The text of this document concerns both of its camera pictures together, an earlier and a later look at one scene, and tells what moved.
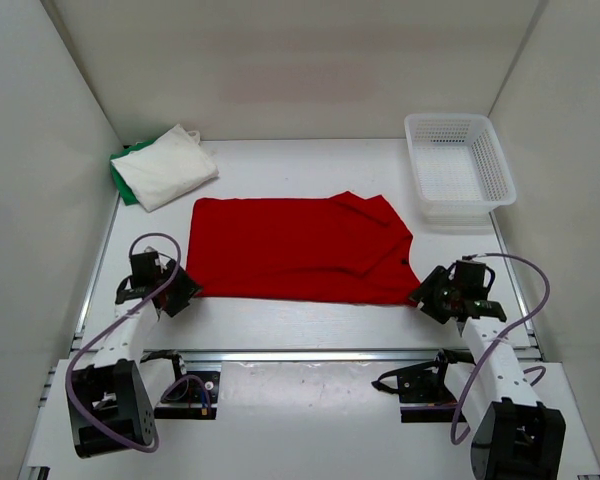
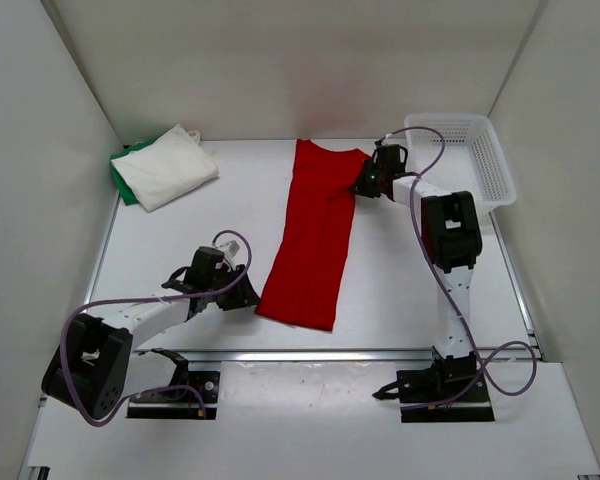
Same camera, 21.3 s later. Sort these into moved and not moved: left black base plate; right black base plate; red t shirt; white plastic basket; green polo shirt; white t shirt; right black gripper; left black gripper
Moved: red t shirt; left black gripper; right black gripper
Not moved: white plastic basket; right black base plate; left black base plate; white t shirt; green polo shirt
